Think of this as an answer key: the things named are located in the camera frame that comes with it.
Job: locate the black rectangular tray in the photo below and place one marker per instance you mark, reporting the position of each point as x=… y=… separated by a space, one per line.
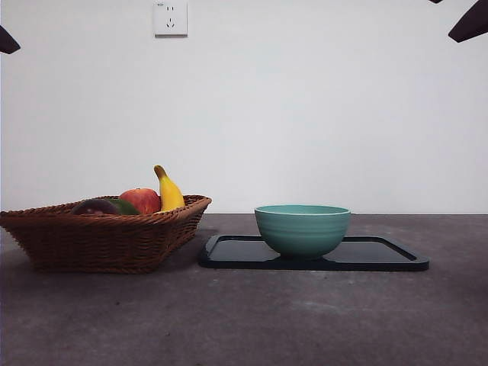
x=236 y=255

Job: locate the red yellow apple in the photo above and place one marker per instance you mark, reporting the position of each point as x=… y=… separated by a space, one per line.
x=143 y=200

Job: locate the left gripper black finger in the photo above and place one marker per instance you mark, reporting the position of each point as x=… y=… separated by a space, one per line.
x=7 y=43

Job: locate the white wall socket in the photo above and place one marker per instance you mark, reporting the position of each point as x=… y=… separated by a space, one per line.
x=171 y=19

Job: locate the yellow banana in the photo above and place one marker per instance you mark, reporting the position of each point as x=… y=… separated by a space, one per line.
x=169 y=194

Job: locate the dark purple plum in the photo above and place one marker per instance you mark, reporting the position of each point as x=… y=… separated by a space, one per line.
x=93 y=207

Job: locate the green avocado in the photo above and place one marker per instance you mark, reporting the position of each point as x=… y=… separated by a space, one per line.
x=127 y=207

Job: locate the teal ribbed bowl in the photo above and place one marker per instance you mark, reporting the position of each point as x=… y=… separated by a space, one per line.
x=303 y=232

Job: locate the brown wicker basket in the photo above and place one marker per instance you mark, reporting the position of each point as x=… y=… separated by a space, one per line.
x=95 y=244

